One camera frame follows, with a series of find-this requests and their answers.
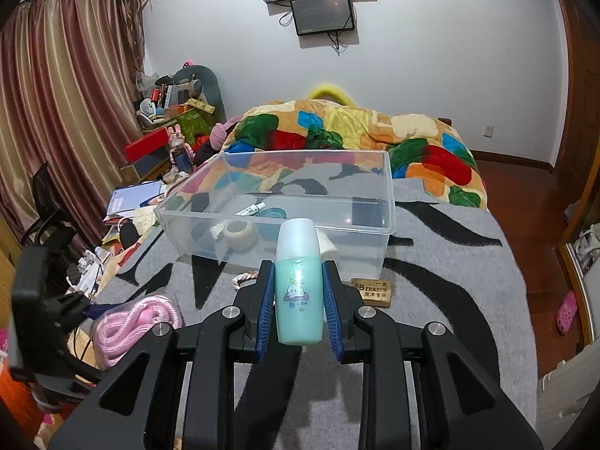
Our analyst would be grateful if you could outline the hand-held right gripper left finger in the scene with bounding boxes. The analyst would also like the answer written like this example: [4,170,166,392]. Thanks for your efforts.
[47,259,276,450]

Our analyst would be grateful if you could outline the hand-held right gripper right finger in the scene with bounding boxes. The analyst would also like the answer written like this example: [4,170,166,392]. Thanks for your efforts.
[322,259,545,450]

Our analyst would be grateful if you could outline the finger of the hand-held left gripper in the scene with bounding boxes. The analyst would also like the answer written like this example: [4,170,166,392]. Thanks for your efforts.
[56,292,118,328]

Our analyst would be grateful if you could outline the teal lotion bottle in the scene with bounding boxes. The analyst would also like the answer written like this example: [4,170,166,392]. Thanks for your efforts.
[276,218,325,346]

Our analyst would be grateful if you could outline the pink rope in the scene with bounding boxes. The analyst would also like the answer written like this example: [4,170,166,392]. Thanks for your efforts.
[91,295,183,369]

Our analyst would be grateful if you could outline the clear plastic storage box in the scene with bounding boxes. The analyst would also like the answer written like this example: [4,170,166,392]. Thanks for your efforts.
[154,149,397,283]

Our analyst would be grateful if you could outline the wooden eraser block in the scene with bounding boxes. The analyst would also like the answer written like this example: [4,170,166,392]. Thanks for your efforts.
[350,277,393,309]

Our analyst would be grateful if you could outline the white small container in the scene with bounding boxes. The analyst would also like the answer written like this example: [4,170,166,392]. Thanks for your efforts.
[318,229,341,261]

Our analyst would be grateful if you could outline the clear tape roll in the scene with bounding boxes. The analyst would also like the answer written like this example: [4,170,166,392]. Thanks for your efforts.
[222,220,259,249]

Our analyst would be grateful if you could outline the teal tape roll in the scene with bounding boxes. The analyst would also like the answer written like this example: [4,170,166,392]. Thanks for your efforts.
[255,206,288,246]

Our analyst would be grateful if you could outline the black chair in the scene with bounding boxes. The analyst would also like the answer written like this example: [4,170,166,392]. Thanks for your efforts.
[22,161,78,247]

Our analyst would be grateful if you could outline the grey black striped blanket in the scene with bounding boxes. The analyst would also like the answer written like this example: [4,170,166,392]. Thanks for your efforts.
[96,169,539,437]

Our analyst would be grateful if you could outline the blue white notebook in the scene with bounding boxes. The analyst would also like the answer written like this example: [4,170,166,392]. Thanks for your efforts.
[106,183,162,219]

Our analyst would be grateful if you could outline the red box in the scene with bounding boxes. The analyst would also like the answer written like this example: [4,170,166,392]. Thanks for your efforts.
[124,127,170,163]

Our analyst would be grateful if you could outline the colourful patchwork blanket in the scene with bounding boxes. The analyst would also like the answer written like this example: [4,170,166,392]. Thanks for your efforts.
[224,98,489,212]

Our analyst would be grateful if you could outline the rabbit lid water bottle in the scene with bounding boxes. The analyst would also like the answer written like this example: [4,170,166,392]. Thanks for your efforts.
[167,124,196,174]

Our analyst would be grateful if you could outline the pink hat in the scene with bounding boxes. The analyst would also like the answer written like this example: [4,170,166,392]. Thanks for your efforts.
[209,118,241,151]

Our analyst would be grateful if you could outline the striped pink beige curtain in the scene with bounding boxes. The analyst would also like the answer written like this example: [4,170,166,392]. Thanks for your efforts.
[0,0,147,245]

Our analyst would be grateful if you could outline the yellow pillow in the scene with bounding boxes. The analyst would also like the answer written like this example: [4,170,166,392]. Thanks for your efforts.
[307,84,358,106]

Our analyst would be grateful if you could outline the pink slipper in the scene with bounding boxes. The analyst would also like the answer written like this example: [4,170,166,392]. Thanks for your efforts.
[555,290,577,336]

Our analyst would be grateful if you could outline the wooden wardrobe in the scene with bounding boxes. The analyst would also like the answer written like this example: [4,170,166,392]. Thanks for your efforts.
[539,0,600,245]

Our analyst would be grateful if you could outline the pink white braided cord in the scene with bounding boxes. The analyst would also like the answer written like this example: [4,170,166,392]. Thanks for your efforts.
[231,269,260,292]

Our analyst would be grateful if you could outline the small black wall monitor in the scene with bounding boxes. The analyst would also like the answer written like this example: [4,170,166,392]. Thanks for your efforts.
[289,0,356,37]

